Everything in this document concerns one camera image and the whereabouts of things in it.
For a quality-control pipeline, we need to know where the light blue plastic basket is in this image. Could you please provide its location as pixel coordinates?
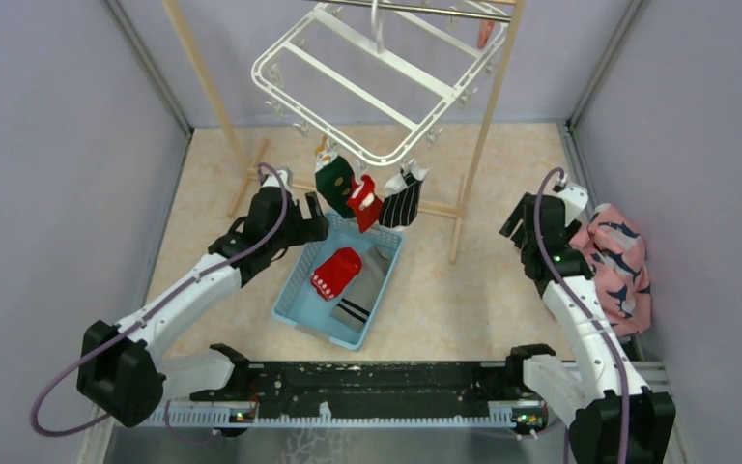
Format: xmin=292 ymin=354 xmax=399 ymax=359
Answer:
xmin=272 ymin=211 xmax=405 ymax=351

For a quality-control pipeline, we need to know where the grey striped sock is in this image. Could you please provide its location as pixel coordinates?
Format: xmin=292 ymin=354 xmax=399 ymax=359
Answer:
xmin=331 ymin=246 xmax=391 ymax=333

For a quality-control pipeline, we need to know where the white clip hanger frame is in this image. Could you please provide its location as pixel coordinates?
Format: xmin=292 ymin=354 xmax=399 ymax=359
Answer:
xmin=270 ymin=1 xmax=499 ymax=157

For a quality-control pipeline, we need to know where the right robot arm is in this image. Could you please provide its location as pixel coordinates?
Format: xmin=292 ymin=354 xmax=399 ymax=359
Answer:
xmin=500 ymin=192 xmax=676 ymax=463

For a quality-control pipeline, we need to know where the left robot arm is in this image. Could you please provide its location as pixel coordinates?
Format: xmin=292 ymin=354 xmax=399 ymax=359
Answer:
xmin=76 ymin=187 xmax=329 ymax=427

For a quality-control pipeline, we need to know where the red sock in basket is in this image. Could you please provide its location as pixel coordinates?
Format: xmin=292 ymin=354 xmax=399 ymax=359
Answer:
xmin=309 ymin=247 xmax=363 ymax=302

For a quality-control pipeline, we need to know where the red hanging sock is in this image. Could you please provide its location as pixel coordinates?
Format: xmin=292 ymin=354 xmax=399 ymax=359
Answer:
xmin=346 ymin=174 xmax=384 ymax=233

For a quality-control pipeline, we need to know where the green hanging sock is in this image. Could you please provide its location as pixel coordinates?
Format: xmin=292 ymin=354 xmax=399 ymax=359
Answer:
xmin=314 ymin=136 xmax=356 ymax=219

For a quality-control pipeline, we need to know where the pink patterned cloth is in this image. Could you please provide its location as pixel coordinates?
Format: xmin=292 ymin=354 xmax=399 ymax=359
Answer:
xmin=570 ymin=203 xmax=651 ymax=338

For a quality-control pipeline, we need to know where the black striped hanging sock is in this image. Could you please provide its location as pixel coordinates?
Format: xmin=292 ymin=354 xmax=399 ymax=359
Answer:
xmin=378 ymin=159 xmax=429 ymax=230

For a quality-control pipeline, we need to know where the wooden drying rack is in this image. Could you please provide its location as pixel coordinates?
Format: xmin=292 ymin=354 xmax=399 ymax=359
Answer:
xmin=160 ymin=0 xmax=528 ymax=265

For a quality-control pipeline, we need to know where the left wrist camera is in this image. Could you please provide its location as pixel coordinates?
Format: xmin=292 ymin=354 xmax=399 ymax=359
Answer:
xmin=260 ymin=167 xmax=293 ymax=190

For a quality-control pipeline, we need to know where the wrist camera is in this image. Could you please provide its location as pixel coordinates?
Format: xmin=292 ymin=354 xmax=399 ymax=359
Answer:
xmin=554 ymin=181 xmax=589 ymax=225
xmin=260 ymin=167 xmax=293 ymax=190

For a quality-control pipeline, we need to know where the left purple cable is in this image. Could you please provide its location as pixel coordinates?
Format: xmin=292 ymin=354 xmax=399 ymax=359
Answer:
xmin=30 ymin=162 xmax=290 ymax=439

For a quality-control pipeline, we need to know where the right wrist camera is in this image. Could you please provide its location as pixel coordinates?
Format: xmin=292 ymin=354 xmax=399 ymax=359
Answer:
xmin=554 ymin=181 xmax=589 ymax=225

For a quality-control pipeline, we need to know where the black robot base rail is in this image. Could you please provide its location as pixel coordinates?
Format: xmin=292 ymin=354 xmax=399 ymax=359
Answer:
xmin=190 ymin=344 xmax=553 ymax=435

